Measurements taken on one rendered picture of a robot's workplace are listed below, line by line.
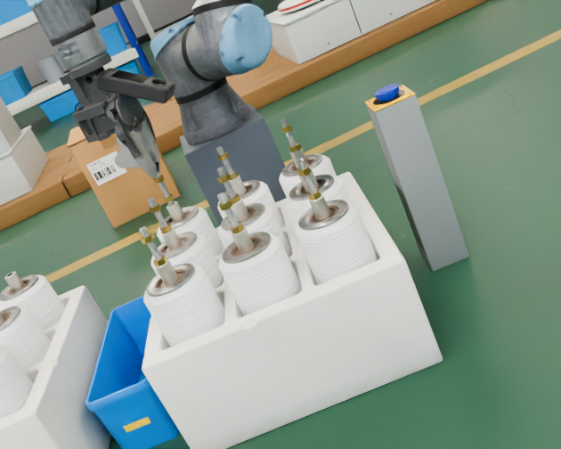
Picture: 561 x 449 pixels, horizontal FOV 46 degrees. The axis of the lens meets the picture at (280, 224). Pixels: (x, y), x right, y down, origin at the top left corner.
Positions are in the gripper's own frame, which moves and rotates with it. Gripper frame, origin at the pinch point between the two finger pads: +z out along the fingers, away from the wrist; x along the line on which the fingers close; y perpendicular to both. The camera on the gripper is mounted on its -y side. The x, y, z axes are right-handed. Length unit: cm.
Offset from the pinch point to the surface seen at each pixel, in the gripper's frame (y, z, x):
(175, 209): 0.0, 7.9, 0.9
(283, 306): -22.3, 17.1, 24.5
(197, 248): -7.5, 10.7, 12.9
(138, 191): 58, 28, -79
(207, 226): -4.0, 12.6, 0.9
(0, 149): 140, 7, -128
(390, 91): -40.1, 2.4, -7.4
